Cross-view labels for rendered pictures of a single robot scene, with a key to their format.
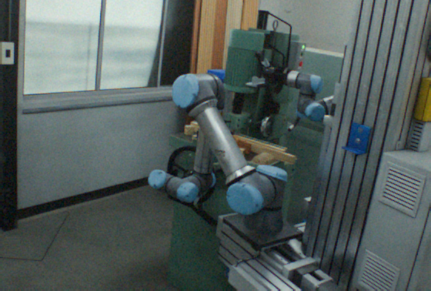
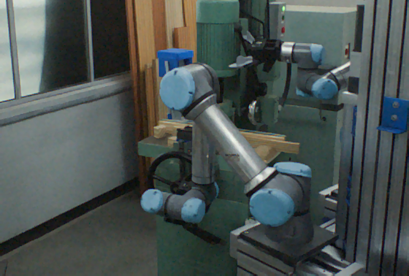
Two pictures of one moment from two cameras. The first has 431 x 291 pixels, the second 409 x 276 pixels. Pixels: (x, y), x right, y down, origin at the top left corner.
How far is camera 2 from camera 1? 0.24 m
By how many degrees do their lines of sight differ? 7
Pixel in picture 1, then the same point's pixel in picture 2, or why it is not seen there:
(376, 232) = not seen: outside the picture
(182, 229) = (171, 255)
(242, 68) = (219, 47)
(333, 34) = not seen: outside the picture
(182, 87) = (174, 85)
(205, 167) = (207, 176)
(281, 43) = (258, 8)
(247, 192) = (276, 199)
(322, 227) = (362, 225)
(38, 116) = not seen: outside the picture
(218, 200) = (214, 212)
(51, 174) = not seen: outside the picture
